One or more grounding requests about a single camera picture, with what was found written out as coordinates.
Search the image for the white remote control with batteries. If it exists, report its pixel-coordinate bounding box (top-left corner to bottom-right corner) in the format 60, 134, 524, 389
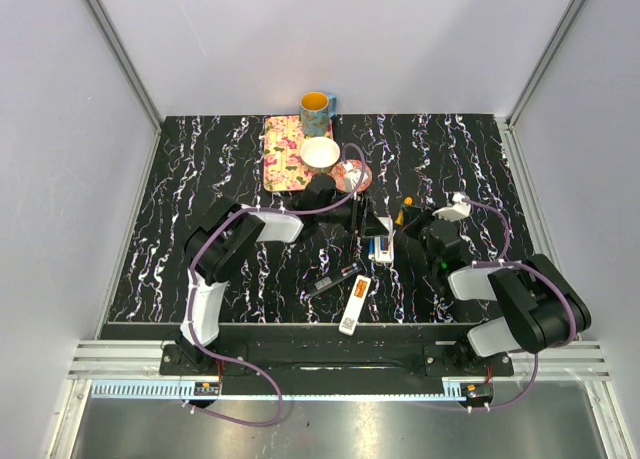
368, 217, 394, 264

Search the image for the black remote control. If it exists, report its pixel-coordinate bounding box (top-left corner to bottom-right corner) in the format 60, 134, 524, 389
304, 262, 362, 298

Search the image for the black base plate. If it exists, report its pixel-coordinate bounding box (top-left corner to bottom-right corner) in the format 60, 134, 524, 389
159, 324, 514, 396

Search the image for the blue butterfly mug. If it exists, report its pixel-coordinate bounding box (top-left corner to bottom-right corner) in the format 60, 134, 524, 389
300, 91, 337, 137

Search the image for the purple cable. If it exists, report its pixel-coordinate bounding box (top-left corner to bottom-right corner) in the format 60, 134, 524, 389
399, 196, 576, 414
184, 142, 369, 428

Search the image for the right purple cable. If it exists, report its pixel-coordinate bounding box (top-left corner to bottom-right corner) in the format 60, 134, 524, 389
399, 196, 576, 414

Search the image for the white remote with orange label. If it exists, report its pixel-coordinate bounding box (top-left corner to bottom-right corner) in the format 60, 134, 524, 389
338, 275, 371, 336

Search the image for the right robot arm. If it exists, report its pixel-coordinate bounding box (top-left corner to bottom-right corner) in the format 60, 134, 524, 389
401, 197, 592, 375

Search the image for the white bowl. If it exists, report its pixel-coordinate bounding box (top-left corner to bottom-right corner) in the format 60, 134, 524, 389
300, 136, 341, 173

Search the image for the yellow handled screwdriver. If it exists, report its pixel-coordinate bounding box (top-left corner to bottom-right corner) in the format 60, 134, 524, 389
395, 197, 413, 226

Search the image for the floral rectangular tray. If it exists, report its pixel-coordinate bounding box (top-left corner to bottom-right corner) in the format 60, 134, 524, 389
262, 115, 334, 193

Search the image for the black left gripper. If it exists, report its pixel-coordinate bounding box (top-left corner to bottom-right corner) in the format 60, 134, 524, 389
316, 190, 389, 239

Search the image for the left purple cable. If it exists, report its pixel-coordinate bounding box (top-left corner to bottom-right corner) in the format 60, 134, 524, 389
184, 142, 369, 428

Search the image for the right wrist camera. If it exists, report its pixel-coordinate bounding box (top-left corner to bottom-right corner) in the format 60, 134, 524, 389
433, 192, 471, 222

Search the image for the orange patterned bowl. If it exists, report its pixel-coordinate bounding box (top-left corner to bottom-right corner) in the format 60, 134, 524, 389
330, 159, 373, 193

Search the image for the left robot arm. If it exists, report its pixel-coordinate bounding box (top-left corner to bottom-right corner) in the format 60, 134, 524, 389
180, 174, 389, 375

